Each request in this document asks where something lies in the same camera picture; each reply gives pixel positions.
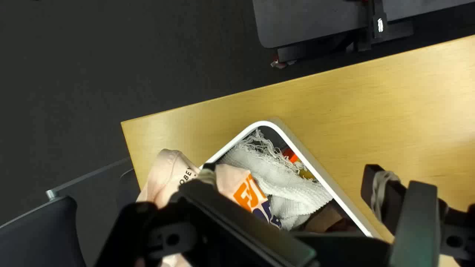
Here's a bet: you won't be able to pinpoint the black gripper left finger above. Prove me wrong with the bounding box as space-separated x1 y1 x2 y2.
94 178 320 267

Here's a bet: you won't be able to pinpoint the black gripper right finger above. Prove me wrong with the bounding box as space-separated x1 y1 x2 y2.
360 162 475 267

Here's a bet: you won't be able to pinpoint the peach shirt with orange print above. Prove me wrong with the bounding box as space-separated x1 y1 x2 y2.
136 147 286 267

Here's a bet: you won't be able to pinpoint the white plastic basket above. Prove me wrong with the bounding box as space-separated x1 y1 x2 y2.
200 118 381 239

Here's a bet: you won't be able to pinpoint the brown cloth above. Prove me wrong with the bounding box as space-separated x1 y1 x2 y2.
296 202 361 236

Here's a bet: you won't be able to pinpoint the grey white towel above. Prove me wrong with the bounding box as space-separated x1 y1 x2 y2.
220 129 335 232

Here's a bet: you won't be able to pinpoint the red orange cloth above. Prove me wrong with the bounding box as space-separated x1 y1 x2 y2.
281 147 318 183

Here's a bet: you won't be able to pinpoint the dark grey office chair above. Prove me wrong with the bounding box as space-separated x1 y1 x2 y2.
252 0 475 69

